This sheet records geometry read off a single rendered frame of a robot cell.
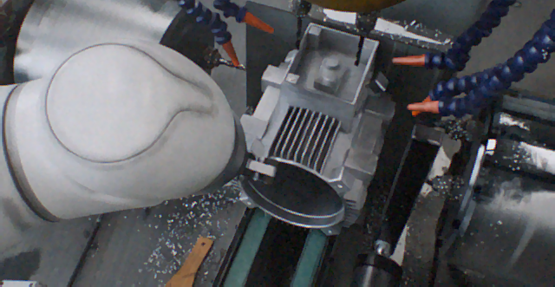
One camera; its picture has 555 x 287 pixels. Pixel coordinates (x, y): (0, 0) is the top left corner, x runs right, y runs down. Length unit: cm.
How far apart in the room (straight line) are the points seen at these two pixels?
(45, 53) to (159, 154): 53
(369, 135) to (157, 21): 33
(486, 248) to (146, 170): 52
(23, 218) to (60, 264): 62
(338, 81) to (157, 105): 49
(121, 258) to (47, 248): 12
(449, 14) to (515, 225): 35
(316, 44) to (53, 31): 35
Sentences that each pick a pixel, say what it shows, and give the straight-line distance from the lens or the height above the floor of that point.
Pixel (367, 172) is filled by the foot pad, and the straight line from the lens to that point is 79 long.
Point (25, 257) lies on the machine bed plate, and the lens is 108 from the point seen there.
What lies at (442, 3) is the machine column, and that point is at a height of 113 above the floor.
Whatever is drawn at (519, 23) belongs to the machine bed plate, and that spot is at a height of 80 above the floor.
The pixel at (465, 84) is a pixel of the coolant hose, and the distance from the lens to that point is 73.
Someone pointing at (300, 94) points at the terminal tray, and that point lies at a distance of 77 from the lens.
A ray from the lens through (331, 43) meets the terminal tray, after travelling 86.
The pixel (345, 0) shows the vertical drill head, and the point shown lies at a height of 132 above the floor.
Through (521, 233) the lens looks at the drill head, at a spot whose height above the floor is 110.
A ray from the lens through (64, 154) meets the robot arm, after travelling 36.
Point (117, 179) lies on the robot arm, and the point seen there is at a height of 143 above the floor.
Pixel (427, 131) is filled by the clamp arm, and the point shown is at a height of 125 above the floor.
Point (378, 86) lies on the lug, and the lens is 87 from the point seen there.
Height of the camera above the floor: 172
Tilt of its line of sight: 53 degrees down
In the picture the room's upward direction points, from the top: 4 degrees clockwise
